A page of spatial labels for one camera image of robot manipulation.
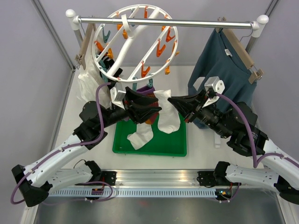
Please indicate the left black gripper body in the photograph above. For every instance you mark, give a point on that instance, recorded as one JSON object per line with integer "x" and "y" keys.
{"x": 130, "y": 110}

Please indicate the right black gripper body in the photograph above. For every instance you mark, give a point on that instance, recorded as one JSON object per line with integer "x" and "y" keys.
{"x": 194, "y": 107}

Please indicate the maroon orange sock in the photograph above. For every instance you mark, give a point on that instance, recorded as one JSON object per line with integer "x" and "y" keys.
{"x": 152, "y": 119}

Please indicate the purple orange sock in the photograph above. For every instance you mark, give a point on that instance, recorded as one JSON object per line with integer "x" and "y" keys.
{"x": 146, "y": 91}

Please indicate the black sock with white stripes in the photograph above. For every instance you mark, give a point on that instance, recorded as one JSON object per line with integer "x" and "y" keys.
{"x": 105, "y": 62}

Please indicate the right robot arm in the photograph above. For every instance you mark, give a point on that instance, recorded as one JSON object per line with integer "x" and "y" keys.
{"x": 273, "y": 169}

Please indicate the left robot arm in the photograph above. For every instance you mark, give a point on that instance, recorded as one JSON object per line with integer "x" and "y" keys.
{"x": 36, "y": 181}

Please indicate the white garment on hanger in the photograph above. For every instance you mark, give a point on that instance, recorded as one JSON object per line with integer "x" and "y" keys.
{"x": 89, "y": 79}

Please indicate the blue sweater on hanger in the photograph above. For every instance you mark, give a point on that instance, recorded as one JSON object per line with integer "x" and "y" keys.
{"x": 219, "y": 59}

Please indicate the right beige wooden hanger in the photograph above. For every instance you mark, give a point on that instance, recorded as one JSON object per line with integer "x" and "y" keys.
{"x": 256, "y": 74}

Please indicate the beige wooden hanger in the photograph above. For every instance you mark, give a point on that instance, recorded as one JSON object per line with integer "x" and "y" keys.
{"x": 80, "y": 57}
{"x": 256, "y": 74}

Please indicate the left beige wooden hanger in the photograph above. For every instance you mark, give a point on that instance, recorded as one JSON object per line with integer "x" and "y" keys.
{"x": 80, "y": 57}

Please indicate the green plastic tray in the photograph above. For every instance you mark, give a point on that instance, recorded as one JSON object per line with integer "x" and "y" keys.
{"x": 162, "y": 144}

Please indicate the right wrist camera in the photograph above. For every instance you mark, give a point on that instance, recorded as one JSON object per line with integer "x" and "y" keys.
{"x": 213, "y": 86}

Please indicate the silver clothes rail bar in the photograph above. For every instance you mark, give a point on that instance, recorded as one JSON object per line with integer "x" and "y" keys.
{"x": 256, "y": 26}

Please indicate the white slotted cable duct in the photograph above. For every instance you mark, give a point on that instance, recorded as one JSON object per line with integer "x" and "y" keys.
{"x": 136, "y": 192}

